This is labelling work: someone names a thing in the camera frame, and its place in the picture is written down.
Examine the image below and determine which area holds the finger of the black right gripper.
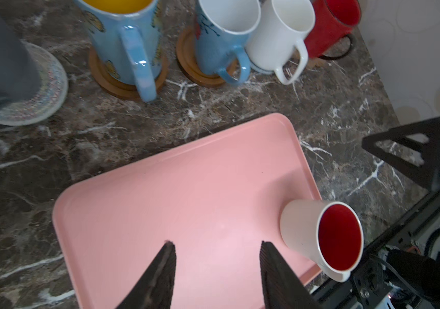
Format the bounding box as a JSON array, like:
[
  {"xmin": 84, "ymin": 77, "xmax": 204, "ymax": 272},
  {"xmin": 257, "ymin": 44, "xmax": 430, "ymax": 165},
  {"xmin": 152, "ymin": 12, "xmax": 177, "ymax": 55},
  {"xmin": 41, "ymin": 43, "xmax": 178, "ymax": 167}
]
[{"xmin": 362, "ymin": 117, "xmax": 440, "ymax": 191}]

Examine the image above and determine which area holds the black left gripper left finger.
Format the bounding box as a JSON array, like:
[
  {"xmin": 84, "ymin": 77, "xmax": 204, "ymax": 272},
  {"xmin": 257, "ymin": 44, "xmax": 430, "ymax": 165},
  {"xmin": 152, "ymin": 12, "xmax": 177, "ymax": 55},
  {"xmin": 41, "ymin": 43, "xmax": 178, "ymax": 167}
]
[{"xmin": 117, "ymin": 241, "xmax": 176, "ymax": 309}]

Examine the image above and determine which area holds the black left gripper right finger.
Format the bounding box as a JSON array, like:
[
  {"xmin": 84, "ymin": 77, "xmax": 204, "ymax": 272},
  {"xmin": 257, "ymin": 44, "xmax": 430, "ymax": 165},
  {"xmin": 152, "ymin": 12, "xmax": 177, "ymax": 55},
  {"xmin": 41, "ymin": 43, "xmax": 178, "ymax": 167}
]
[{"xmin": 259, "ymin": 242, "xmax": 321, "ymax": 309}]

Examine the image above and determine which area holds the white mug red inside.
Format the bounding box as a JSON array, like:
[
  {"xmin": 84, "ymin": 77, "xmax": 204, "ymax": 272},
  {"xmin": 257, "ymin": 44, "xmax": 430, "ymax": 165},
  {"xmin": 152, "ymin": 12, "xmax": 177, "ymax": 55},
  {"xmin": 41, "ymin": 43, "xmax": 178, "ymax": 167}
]
[{"xmin": 279, "ymin": 200, "xmax": 364, "ymax": 283}]

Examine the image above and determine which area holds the red mug black handle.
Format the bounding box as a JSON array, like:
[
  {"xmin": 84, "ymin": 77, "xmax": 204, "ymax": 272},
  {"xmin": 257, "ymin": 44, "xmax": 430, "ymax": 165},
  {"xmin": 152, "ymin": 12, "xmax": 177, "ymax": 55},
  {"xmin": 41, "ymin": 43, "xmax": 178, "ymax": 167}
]
[{"xmin": 304, "ymin": 0, "xmax": 362, "ymax": 61}]

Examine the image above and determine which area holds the white mug back row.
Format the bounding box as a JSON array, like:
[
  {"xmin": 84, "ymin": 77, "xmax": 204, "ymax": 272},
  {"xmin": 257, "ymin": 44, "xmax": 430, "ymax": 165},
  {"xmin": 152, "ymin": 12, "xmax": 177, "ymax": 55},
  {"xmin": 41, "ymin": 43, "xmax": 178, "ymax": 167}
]
[{"xmin": 246, "ymin": 0, "xmax": 316, "ymax": 85}]

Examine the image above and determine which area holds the blue floral mug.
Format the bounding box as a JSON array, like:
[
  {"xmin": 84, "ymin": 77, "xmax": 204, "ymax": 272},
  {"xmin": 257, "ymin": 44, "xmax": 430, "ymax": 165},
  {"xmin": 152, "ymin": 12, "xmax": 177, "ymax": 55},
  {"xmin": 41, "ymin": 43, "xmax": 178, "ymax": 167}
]
[{"xmin": 194, "ymin": 0, "xmax": 261, "ymax": 86}]

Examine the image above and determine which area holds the blue butterfly mug yellow inside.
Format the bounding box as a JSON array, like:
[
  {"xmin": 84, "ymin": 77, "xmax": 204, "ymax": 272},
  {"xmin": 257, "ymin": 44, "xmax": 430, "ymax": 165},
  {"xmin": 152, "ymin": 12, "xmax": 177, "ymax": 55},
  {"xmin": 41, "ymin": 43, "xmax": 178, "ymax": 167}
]
[{"xmin": 75, "ymin": 0, "xmax": 164, "ymax": 102}]

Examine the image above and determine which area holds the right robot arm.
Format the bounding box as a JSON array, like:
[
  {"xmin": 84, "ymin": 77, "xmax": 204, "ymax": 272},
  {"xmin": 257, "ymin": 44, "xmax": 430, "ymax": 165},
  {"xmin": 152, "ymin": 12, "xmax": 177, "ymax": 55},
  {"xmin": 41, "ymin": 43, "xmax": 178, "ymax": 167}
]
[{"xmin": 362, "ymin": 117, "xmax": 440, "ymax": 307}]

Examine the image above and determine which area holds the cork paw print coaster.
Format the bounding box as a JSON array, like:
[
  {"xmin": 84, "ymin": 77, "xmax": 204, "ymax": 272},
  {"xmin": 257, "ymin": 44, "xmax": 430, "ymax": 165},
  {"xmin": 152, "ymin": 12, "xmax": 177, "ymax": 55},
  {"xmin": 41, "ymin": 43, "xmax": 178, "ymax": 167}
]
[{"xmin": 306, "ymin": 58, "xmax": 328, "ymax": 70}]

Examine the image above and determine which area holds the blue woven round coaster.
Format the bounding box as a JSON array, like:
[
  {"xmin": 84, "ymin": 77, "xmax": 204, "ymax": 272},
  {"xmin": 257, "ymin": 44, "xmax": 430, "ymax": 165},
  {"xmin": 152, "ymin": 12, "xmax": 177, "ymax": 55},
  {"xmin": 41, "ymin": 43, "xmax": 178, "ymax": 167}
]
[{"xmin": 250, "ymin": 63, "xmax": 274, "ymax": 75}]

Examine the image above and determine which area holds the brown wooden coaster near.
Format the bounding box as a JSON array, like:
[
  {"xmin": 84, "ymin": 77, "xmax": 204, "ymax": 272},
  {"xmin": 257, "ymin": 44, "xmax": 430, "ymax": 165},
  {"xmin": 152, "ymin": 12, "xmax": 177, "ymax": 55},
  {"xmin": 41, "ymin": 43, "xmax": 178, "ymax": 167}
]
[{"xmin": 87, "ymin": 47, "xmax": 169, "ymax": 102}]

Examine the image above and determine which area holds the brown wooden coaster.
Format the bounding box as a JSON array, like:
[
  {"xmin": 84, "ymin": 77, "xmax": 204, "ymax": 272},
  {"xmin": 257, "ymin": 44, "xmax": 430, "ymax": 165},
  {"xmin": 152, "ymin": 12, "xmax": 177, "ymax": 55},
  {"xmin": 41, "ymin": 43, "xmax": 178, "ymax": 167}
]
[
  {"xmin": 87, "ymin": 47, "xmax": 169, "ymax": 102},
  {"xmin": 176, "ymin": 19, "xmax": 249, "ymax": 88}
]

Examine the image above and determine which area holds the white multicolour stitched coaster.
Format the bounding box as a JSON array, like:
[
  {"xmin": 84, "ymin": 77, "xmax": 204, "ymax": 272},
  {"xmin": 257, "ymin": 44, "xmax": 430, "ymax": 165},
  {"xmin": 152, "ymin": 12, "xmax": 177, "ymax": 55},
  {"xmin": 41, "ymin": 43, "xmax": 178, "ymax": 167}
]
[{"xmin": 0, "ymin": 42, "xmax": 68, "ymax": 126}]

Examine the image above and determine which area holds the brown wooden coaster far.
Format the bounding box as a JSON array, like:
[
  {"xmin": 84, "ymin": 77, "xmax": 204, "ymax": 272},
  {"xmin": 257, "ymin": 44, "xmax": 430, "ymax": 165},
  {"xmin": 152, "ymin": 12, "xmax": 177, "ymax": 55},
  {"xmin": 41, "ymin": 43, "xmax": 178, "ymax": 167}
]
[{"xmin": 176, "ymin": 19, "xmax": 249, "ymax": 88}]

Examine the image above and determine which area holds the pink plastic tray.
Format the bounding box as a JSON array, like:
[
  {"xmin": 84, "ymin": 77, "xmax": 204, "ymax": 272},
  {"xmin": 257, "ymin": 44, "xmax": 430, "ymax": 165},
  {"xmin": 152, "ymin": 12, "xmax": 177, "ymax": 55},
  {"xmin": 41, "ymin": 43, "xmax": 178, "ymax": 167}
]
[{"xmin": 53, "ymin": 113, "xmax": 320, "ymax": 308}]

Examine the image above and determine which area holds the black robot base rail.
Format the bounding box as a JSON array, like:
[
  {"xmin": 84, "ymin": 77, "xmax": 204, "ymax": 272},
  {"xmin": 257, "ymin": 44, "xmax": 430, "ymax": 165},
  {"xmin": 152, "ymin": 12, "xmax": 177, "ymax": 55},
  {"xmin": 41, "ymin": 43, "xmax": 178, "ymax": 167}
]
[{"xmin": 312, "ymin": 196, "xmax": 440, "ymax": 308}]

